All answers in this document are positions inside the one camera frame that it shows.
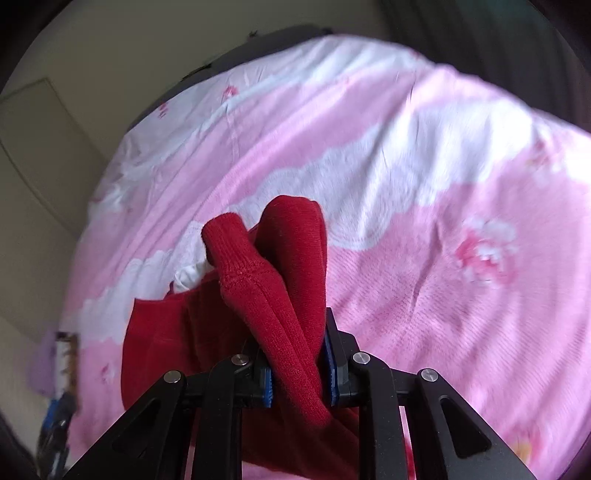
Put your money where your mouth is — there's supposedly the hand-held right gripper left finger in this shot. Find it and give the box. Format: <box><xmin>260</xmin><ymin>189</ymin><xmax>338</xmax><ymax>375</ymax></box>
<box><xmin>62</xmin><ymin>344</ymin><xmax>278</xmax><ymax>480</ymax></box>

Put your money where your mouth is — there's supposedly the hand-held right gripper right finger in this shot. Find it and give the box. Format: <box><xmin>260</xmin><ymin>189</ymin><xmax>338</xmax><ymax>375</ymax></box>
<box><xmin>323</xmin><ymin>308</ymin><xmax>532</xmax><ymax>480</ymax></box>

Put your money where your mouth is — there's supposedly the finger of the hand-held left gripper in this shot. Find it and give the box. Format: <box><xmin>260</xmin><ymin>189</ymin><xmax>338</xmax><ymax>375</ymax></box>
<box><xmin>39</xmin><ymin>396</ymin><xmax>78</xmax><ymax>462</ymax></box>

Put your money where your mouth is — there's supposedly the red cartoon mouse sweater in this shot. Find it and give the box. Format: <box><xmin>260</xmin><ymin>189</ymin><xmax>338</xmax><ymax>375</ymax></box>
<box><xmin>121</xmin><ymin>195</ymin><xmax>370</xmax><ymax>474</ymax></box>

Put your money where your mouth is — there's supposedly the white collared shirt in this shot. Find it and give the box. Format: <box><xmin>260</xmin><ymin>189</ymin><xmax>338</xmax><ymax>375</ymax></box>
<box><xmin>172</xmin><ymin>261</ymin><xmax>219</xmax><ymax>295</ymax></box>

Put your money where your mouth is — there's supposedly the purple folded garment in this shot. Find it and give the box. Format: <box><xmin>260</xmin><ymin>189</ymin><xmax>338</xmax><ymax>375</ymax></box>
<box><xmin>27</xmin><ymin>333</ymin><xmax>63</xmax><ymax>398</ymax></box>

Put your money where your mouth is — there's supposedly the brown patterned folded garment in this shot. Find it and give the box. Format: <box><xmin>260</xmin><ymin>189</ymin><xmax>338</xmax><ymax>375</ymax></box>
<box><xmin>55</xmin><ymin>331</ymin><xmax>81</xmax><ymax>393</ymax></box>

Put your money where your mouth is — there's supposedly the pink floral duvet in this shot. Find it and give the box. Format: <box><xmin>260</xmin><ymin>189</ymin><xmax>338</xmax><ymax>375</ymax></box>
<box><xmin>60</xmin><ymin>34</ymin><xmax>591</xmax><ymax>480</ymax></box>

